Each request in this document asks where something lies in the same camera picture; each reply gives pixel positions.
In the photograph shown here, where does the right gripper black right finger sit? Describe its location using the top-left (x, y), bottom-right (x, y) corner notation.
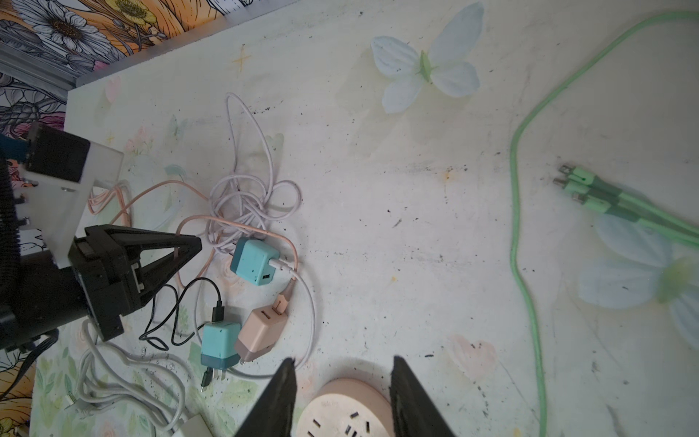
top-left (390, 356), bottom-right (455, 437)

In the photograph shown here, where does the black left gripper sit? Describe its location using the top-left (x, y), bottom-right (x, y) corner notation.
top-left (1, 225), bottom-right (202, 350)

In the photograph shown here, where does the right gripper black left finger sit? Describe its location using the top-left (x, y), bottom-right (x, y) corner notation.
top-left (235, 358), bottom-right (297, 437)

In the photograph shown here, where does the teal charger with black cable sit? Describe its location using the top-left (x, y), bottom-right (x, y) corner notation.
top-left (200, 320), bottom-right (241, 389)

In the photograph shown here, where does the teal charger with white cable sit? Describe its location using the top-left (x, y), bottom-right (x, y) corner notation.
top-left (229, 238), bottom-right (280, 286)

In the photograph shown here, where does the green multi-head USB cable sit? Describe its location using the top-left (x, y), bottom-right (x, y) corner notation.
top-left (509, 10), bottom-right (699, 437)

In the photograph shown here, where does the round pink power socket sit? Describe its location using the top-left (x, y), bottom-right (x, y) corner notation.
top-left (296, 379), bottom-right (395, 437)

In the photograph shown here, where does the pink brown USB charger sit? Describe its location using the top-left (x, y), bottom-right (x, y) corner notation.
top-left (235, 306), bottom-right (289, 362)

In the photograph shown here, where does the pink multi-head USB cable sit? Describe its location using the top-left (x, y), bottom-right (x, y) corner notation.
top-left (86, 179), bottom-right (300, 315)

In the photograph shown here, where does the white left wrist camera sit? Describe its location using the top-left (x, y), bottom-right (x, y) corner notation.
top-left (16, 122), bottom-right (124, 269)

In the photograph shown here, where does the white thin USB cable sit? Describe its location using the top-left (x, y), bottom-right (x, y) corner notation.
top-left (193, 92), bottom-right (318, 381)

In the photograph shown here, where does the white power strip cord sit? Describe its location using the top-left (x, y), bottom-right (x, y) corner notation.
top-left (67, 319), bottom-right (214, 437)

